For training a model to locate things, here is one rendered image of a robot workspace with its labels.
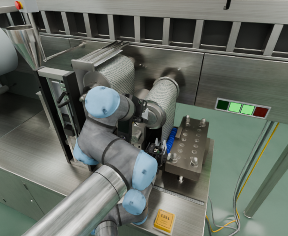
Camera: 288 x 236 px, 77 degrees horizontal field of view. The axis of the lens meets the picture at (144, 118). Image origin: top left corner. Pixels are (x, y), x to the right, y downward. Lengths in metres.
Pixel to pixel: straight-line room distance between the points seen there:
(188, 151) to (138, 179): 0.61
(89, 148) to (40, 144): 0.88
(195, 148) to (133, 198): 0.46
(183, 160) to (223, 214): 1.19
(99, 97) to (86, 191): 0.20
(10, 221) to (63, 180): 1.21
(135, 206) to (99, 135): 0.29
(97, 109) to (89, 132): 0.06
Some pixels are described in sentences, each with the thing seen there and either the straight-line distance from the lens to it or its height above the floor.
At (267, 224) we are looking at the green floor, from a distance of 2.15.
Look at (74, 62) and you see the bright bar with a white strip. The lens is 0.81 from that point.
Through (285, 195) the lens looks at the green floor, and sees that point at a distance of 2.44.
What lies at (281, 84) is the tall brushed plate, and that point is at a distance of 1.04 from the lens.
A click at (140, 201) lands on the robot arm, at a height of 1.14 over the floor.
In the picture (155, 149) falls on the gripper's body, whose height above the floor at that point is 1.15.
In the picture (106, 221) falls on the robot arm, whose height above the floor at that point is 1.06.
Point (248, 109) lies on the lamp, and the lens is 1.07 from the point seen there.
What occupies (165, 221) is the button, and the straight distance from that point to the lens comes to 0.86.
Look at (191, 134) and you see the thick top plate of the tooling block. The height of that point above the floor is 1.03.
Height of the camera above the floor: 1.70
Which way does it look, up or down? 36 degrees down
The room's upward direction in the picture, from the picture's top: straight up
